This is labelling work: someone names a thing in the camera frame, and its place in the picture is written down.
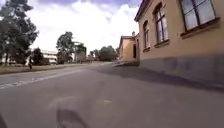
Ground low clump of trees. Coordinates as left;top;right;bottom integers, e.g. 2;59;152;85
97;45;118;62

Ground yellow building with arched windows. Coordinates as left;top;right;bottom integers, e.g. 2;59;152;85
134;0;224;85

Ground dark leafy tree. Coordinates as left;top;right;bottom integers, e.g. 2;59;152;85
55;31;77;65

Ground dark bush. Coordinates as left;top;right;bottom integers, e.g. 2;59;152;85
30;47;45;66

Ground dry grass strip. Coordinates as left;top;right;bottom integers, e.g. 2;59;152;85
0;62;88;75

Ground pale painted road line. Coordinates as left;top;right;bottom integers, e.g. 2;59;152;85
0;67;86;91

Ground tall dark trees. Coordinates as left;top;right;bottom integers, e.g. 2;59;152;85
0;0;40;67

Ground white building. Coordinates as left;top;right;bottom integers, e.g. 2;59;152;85
40;49;59;65

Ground small yellow building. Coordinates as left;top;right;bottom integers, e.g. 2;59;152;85
117;31;141;64

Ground grey asphalt road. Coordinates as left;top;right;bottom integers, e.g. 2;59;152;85
0;61;224;128

